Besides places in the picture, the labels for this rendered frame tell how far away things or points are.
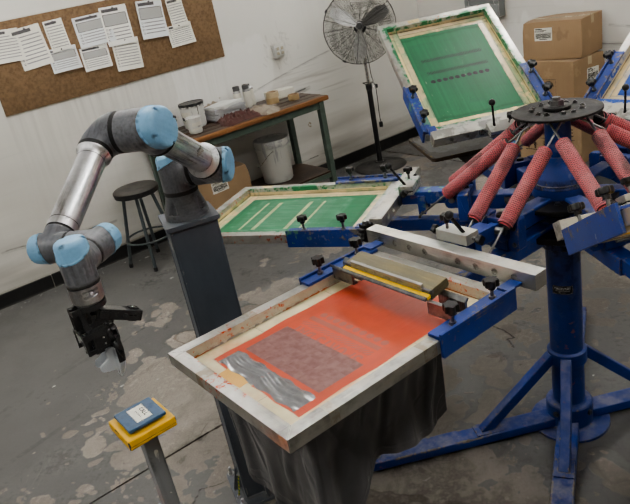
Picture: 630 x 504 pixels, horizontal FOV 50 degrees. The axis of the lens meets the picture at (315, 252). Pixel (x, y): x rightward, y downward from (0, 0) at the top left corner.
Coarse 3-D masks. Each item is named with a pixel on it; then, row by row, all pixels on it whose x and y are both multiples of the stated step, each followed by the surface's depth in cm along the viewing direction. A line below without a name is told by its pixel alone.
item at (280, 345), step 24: (360, 288) 212; (384, 288) 209; (312, 312) 204; (336, 312) 201; (360, 312) 198; (264, 336) 196; (288, 336) 193; (216, 360) 188; (264, 360) 184; (288, 360) 181
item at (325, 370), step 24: (384, 312) 196; (408, 312) 193; (384, 336) 184; (408, 336) 181; (312, 360) 179; (336, 360) 177; (384, 360) 173; (312, 384) 169; (336, 384) 167; (288, 408) 162; (312, 408) 160
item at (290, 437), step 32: (384, 256) 222; (320, 288) 215; (448, 288) 201; (480, 288) 191; (256, 320) 202; (192, 352) 191; (416, 352) 167; (224, 384) 170; (384, 384) 161; (256, 416) 155; (320, 416) 151; (288, 448) 147
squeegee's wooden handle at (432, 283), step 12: (360, 252) 211; (348, 264) 208; (372, 264) 203; (384, 264) 201; (396, 264) 199; (408, 276) 191; (420, 276) 190; (432, 276) 188; (432, 288) 183; (444, 288) 186
